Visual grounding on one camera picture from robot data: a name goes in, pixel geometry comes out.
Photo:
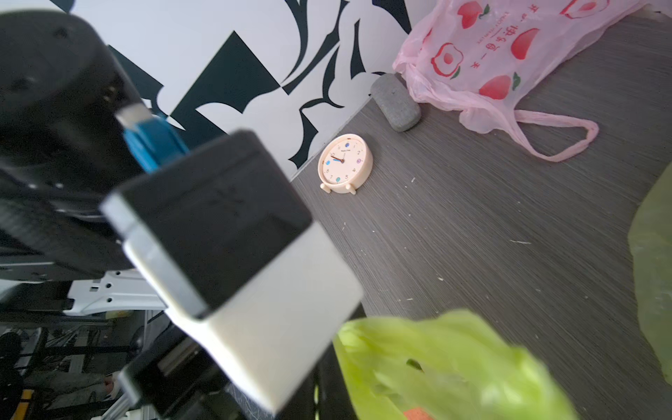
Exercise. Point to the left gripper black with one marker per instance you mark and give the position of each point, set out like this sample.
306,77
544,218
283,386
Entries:
178,379

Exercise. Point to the grey oval stone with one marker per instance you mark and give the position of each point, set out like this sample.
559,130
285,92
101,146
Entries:
394,100

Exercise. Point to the green plastic bag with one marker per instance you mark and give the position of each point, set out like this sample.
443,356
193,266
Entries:
649,241
455,366

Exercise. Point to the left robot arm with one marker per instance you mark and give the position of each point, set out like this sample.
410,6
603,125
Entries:
98,190

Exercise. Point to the pink plastic bag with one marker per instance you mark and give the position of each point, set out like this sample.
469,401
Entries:
480,58

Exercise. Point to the peach pink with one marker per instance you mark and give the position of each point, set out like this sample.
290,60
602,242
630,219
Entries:
417,414

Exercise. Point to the small round clock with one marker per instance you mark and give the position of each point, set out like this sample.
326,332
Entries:
345,165

